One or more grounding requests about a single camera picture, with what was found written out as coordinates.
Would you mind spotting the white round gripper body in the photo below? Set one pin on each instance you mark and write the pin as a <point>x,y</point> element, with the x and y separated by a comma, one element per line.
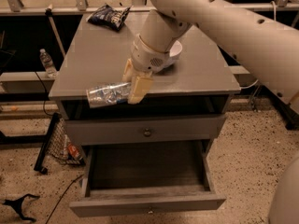
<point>145,57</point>

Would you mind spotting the open grey middle drawer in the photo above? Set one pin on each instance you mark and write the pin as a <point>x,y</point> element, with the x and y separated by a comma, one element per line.
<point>146,178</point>

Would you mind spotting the orange item in basket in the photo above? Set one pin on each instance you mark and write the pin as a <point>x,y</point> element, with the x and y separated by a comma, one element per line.
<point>73,151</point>

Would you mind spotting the closed grey upper drawer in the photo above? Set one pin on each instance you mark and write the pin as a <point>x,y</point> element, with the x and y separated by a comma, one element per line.
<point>127,131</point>

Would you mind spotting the grey wooden drawer cabinet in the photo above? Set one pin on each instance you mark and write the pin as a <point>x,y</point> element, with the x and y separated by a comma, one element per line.
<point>199,83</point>

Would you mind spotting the silver blue redbull can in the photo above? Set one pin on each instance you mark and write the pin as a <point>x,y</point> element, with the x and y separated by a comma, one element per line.
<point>108,94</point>

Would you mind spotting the white bowl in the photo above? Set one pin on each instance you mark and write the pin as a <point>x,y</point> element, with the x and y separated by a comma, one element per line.
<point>174,54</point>

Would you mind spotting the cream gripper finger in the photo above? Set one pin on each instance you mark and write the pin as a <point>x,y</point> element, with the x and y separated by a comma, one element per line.
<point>128,71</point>
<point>140,86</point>

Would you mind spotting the standing water bottle on ledge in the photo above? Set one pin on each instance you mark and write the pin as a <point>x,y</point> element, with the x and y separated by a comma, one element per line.
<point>48,64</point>

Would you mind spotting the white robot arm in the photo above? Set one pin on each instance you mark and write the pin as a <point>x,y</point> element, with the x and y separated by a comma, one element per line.
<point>268,49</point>

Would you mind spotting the black plastic bracket on floor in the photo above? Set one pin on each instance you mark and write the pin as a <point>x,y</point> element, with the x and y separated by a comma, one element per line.
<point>16,205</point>

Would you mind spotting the dark blue chip bag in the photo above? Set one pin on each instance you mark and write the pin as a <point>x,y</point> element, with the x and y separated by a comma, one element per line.
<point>109,16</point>

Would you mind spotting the black wire mesh basket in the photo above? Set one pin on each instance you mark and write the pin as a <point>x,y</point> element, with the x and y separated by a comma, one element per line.
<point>55,145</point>

